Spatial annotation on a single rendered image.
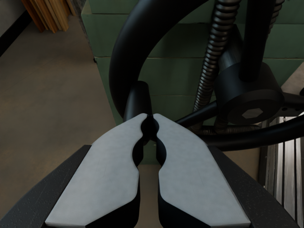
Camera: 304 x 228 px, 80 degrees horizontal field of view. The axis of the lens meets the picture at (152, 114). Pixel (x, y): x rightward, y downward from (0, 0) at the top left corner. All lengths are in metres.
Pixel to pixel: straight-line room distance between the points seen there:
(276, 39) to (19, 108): 1.36
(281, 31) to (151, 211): 0.83
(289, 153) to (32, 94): 1.48
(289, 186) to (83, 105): 1.13
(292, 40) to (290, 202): 0.62
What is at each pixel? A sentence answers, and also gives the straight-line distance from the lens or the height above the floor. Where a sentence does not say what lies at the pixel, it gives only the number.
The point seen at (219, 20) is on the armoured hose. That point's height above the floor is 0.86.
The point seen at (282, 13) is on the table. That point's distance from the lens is 0.28.
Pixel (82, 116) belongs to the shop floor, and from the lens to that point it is 1.21.
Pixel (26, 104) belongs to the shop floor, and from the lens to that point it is 1.43.
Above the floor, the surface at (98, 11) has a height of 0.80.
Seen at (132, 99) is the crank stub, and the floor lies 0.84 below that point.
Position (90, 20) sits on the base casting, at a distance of 0.36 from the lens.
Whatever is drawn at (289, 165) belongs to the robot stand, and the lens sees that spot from 0.95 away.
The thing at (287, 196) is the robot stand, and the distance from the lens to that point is 0.90.
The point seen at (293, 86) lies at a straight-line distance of 0.58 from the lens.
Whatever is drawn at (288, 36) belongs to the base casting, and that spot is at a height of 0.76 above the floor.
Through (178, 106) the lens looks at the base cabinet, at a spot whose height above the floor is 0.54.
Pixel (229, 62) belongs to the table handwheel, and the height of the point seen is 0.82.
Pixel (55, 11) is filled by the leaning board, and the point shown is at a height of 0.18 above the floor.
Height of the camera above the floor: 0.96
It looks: 57 degrees down
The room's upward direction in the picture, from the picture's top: 1 degrees clockwise
